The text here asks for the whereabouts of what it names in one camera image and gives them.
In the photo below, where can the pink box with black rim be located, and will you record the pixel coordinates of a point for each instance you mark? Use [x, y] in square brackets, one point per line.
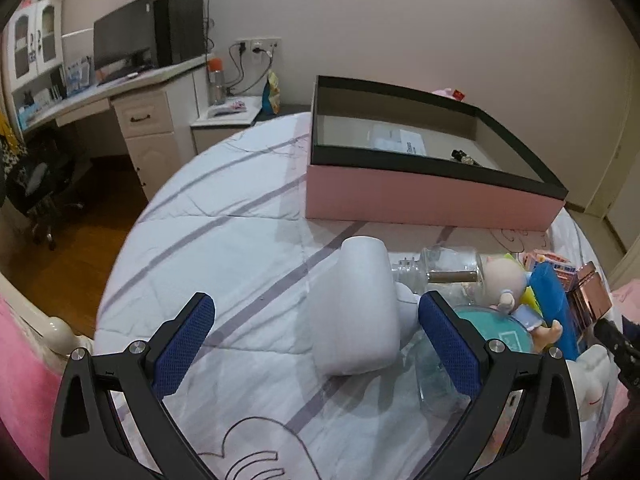
[425, 200]

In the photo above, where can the white glass-door cabinet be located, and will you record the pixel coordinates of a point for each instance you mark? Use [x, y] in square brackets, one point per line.
[35, 40]

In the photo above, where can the white plush toy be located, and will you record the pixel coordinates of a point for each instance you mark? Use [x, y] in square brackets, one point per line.
[590, 375]

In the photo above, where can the small black metal item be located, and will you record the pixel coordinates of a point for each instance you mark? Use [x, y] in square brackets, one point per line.
[465, 157]

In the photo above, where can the black computer monitor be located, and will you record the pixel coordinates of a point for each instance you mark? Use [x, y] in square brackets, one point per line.
[125, 35]

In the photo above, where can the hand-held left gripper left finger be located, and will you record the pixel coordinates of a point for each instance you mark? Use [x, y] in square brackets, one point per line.
[182, 342]

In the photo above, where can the clear jar with teal lid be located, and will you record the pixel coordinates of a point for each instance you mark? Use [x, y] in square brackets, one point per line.
[500, 325]

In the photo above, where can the black computer tower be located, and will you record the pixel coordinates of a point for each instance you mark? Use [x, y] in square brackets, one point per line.
[177, 30]

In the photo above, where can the white paper sheets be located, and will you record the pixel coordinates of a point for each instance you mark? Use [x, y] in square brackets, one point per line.
[400, 140]

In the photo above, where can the black office chair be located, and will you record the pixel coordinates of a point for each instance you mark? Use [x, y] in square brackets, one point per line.
[35, 175]

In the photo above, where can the white soft pillow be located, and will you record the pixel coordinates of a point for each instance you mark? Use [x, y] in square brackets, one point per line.
[355, 305]

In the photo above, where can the cream bed post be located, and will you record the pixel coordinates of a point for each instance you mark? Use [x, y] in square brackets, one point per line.
[65, 332]

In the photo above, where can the white striped quilt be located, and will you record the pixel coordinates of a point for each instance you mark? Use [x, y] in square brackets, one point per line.
[225, 240]

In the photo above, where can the rose gold box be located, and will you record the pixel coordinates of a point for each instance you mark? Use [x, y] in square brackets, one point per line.
[592, 292]

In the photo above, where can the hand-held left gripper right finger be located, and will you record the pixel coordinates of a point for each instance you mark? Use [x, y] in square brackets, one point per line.
[450, 345]

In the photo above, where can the pink blanket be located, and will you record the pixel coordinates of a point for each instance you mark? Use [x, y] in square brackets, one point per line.
[25, 385]

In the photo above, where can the white desk with drawers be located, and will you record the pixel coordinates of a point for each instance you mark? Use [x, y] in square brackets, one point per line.
[150, 125]

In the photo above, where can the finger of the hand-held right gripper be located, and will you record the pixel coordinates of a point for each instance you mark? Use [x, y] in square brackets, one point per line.
[612, 335]

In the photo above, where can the pink printed booklet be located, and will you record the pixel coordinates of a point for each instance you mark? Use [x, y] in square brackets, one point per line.
[227, 108]

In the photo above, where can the white wall outlet strip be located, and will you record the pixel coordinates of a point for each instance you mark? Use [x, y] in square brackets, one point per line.
[257, 45]

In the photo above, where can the water bottle with orange cap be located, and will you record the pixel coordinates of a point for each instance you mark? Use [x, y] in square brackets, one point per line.
[216, 82]

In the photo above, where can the orange pink packet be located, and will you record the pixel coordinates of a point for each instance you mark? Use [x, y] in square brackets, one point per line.
[550, 260]

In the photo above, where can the cream door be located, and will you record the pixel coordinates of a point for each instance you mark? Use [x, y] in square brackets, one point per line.
[617, 200]

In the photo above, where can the baby doll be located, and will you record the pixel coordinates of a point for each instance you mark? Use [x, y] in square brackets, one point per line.
[502, 272]

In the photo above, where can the clear glass bottle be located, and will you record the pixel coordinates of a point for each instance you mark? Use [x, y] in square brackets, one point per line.
[450, 260]

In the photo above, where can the blue yellow snack bag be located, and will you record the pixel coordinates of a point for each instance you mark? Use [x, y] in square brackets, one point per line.
[271, 95]

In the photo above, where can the blue highlighter marker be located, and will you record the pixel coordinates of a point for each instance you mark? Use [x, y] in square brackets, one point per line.
[550, 295]

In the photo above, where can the white nightstand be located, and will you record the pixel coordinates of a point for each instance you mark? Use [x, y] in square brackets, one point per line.
[220, 130]

